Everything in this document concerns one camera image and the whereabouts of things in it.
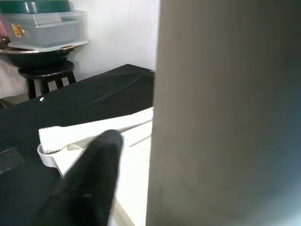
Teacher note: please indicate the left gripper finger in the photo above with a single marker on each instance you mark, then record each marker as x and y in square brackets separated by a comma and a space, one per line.
[89, 183]

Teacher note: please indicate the white plastic table leg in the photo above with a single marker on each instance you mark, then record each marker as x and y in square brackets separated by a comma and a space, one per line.
[77, 134]
[223, 117]

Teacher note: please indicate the black tablecloth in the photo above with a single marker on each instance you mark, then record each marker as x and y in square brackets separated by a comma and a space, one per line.
[70, 106]

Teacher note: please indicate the black stool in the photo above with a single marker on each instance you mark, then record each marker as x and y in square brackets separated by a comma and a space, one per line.
[47, 73]

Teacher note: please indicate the translucent grey plastic container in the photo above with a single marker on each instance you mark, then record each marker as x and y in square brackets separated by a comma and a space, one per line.
[47, 30]

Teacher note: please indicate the green lidded container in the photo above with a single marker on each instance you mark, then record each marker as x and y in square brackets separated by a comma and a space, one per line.
[35, 5]

